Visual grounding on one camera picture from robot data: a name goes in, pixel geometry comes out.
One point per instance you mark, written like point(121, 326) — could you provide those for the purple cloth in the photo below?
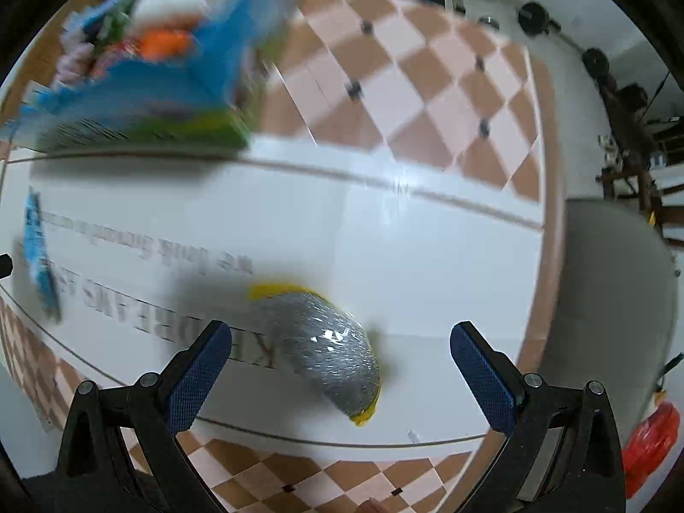
point(73, 65)

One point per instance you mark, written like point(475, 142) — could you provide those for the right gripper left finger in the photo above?
point(192, 373)

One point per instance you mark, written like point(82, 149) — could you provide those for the barbell with black plates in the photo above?
point(534, 20)

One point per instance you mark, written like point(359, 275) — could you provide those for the checkered tablecloth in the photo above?
point(408, 172)

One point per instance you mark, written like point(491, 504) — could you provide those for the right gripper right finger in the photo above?
point(489, 374)

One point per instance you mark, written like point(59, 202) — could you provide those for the green blue milk carton box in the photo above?
point(206, 97)

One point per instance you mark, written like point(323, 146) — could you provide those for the blue milk powder sachet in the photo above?
point(35, 254)

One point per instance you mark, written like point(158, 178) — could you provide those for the orange snack bag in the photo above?
point(157, 45)

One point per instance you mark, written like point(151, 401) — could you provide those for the red object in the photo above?
point(649, 445)

